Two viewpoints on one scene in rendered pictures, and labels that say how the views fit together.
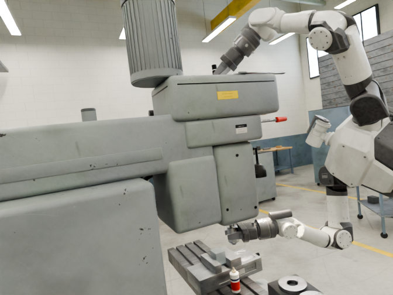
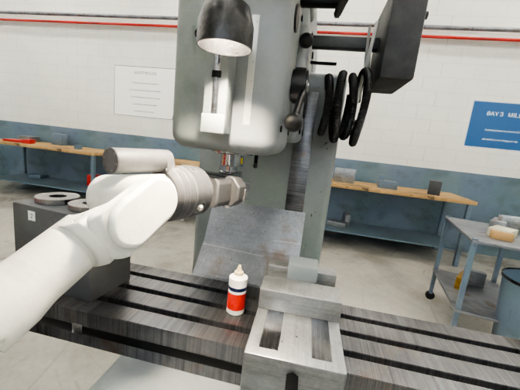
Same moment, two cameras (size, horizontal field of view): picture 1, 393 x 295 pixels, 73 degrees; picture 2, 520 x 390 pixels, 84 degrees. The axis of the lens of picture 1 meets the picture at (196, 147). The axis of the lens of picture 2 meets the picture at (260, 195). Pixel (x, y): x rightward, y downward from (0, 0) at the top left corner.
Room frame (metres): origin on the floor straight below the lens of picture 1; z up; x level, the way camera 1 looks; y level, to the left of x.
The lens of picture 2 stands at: (1.51, -0.57, 1.34)
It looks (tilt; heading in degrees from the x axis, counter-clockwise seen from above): 11 degrees down; 124
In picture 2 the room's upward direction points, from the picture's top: 6 degrees clockwise
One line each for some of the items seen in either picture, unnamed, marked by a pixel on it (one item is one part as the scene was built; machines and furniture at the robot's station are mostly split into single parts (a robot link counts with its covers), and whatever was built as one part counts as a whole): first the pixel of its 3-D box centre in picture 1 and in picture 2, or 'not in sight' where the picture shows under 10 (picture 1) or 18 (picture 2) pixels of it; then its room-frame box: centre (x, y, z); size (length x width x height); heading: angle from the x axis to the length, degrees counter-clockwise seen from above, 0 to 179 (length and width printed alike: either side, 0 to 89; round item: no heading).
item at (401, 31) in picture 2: not in sight; (395, 46); (1.30, 0.30, 1.62); 0.20 x 0.09 x 0.21; 114
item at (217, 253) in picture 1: (217, 256); (302, 275); (1.28, -0.04, 1.07); 0.06 x 0.05 x 0.06; 25
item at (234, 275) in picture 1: (234, 278); (237, 288); (1.16, -0.10, 1.01); 0.04 x 0.04 x 0.11
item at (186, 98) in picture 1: (214, 100); not in sight; (1.11, -0.10, 1.81); 0.47 x 0.26 x 0.16; 114
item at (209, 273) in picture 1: (224, 265); (297, 306); (1.29, -0.07, 1.01); 0.35 x 0.15 x 0.11; 115
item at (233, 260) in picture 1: (227, 256); (299, 297); (1.30, -0.09, 1.05); 0.15 x 0.06 x 0.04; 25
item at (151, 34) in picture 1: (152, 40); not in sight; (1.02, 0.12, 2.05); 0.20 x 0.20 x 0.32
